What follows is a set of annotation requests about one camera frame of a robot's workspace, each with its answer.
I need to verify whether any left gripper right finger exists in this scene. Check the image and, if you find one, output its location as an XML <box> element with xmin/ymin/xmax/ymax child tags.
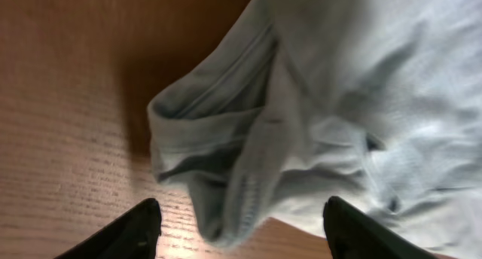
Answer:
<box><xmin>323</xmin><ymin>197</ymin><xmax>435</xmax><ymax>259</ymax></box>

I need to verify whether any light blue t-shirt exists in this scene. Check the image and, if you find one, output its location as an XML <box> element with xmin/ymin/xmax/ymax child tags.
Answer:
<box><xmin>148</xmin><ymin>0</ymin><xmax>481</xmax><ymax>258</ymax></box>

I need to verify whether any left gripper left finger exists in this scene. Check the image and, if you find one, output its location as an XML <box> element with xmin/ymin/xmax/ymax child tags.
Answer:
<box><xmin>56</xmin><ymin>198</ymin><xmax>162</xmax><ymax>259</ymax></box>

